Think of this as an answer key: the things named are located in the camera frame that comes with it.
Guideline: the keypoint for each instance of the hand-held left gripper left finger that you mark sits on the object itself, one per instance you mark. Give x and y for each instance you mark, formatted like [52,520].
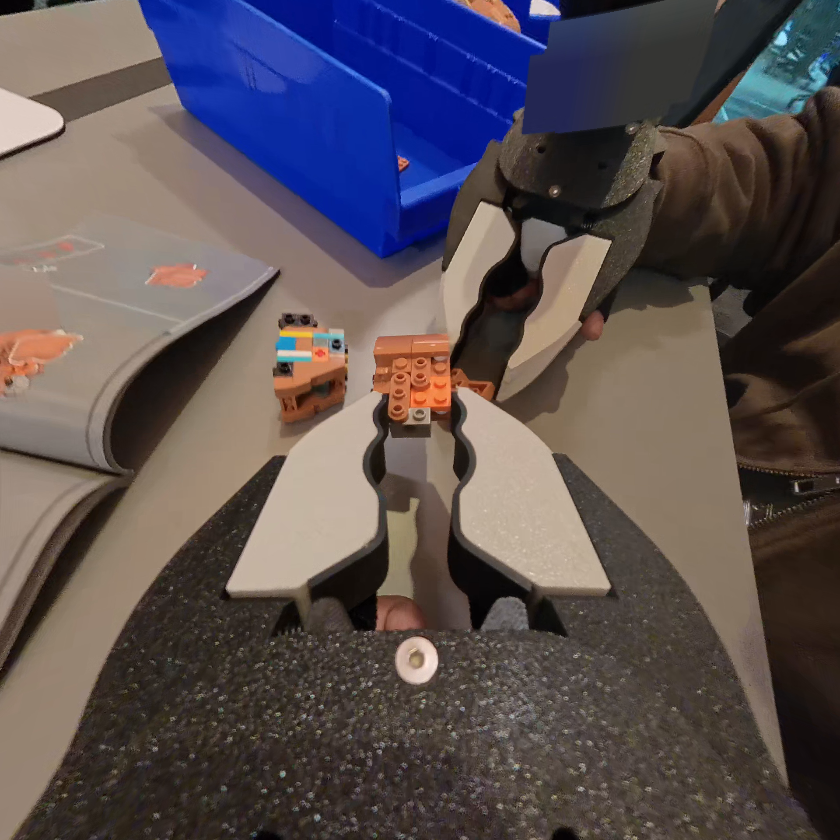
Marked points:
[315,518]

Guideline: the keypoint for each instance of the brown brick assembly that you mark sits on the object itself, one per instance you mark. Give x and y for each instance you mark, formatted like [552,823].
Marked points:
[410,387]

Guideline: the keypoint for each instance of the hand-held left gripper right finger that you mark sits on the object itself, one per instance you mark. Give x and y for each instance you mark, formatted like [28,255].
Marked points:
[531,518]

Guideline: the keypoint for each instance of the large blue storage bin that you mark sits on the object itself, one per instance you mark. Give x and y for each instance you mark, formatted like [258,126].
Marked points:
[275,118]

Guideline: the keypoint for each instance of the person's right forearm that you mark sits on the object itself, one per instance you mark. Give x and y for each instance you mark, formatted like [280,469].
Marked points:
[735,197]

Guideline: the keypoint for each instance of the small brown brick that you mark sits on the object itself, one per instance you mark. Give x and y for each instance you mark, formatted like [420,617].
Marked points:
[476,387]

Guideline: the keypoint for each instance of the person's left hand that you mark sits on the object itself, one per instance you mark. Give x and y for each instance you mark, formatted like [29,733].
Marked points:
[400,613]

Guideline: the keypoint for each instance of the brown toy figure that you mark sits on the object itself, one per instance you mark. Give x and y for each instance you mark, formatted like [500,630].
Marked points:
[492,14]

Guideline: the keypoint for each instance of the white flat device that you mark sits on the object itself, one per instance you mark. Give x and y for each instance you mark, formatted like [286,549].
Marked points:
[26,121]

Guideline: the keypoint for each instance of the multicoloured brick model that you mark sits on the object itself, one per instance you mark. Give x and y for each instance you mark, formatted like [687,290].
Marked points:
[308,374]

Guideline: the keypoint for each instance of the grey instruction booklet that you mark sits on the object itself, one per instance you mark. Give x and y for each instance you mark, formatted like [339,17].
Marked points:
[131,308]

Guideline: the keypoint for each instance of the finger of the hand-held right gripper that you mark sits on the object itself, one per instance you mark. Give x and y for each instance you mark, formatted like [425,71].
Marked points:
[574,282]
[472,262]

